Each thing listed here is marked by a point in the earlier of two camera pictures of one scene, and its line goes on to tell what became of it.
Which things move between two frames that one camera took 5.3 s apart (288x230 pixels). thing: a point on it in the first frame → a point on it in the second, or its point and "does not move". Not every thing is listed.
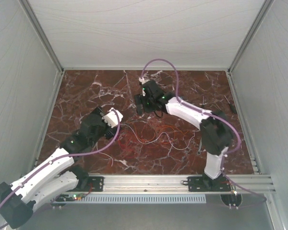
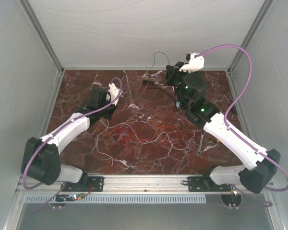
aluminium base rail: [151, 183] does not move
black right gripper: [139, 99] → [172, 71]
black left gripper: [110, 132] → [114, 108]
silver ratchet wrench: [199, 152] does not move
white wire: [155, 139] does not move
